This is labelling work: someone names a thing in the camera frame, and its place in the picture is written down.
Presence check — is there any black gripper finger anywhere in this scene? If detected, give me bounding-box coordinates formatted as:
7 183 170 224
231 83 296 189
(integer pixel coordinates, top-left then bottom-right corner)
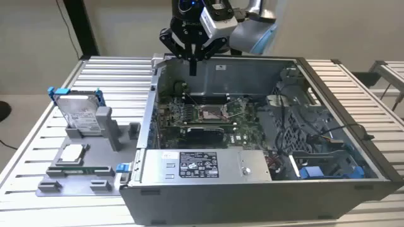
159 27 195 76
194 37 228 76

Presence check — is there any black RAM slot row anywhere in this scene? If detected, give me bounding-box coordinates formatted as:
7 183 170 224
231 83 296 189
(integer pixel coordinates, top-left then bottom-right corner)
184 92 230 105
184 120 238 126

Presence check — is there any thin metal locking lever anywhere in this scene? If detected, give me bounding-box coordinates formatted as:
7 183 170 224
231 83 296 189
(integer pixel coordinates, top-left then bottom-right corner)
186 92 200 106

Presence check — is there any metal socket cover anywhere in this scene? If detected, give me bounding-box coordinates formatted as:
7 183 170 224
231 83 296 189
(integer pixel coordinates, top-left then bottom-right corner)
223 98 250 118

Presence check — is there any CPU socket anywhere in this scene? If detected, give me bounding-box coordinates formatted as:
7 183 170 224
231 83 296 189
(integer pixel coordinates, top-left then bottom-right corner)
196 105 228 122

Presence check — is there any green motherboard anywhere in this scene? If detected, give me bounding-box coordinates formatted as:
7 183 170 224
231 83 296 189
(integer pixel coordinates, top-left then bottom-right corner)
156 94 270 150

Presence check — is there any black graphics card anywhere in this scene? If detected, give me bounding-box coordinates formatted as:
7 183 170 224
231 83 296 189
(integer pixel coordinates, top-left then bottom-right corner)
160 125 227 145

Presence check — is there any grey metal drive cage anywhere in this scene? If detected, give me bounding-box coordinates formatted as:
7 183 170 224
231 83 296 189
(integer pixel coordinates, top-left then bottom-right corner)
258 80 348 154

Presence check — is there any black block beside table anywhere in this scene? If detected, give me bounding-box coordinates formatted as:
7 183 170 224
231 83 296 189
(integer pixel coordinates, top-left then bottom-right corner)
351 70 380 89

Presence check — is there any silver power supply unit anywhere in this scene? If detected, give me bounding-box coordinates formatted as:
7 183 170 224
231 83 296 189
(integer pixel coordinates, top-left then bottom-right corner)
140 149 274 184

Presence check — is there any silver CPU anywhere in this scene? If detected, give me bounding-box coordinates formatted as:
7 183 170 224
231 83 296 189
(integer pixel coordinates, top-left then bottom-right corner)
60 144 86 163

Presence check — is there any black round base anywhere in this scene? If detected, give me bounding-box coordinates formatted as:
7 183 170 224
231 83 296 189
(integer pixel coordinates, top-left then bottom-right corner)
0 100 12 122

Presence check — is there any green RAM stick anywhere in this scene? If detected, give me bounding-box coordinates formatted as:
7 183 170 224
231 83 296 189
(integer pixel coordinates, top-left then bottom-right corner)
47 166 111 172

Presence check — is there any open black PC case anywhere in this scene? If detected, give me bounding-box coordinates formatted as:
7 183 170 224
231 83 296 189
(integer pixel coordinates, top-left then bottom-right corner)
119 53 404 227

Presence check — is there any grey parts rack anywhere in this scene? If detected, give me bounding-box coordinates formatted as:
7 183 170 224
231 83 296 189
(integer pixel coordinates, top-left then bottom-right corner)
36 106 142 197

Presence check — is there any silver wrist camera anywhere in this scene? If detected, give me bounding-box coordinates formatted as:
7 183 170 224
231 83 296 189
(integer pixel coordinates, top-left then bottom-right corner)
200 0 239 40

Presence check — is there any black upright post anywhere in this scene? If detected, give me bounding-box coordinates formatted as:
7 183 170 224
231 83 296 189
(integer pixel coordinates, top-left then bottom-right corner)
63 0 100 57

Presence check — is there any thin black wall cable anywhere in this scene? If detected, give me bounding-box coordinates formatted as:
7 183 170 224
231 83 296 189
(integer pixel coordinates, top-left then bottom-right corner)
55 0 82 60

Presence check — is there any coloured disk power wire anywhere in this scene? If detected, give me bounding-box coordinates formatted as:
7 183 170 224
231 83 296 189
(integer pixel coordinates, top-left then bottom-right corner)
311 133 344 145

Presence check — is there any black cable with clip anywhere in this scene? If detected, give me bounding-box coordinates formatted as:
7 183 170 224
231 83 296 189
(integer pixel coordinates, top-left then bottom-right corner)
315 124 375 143

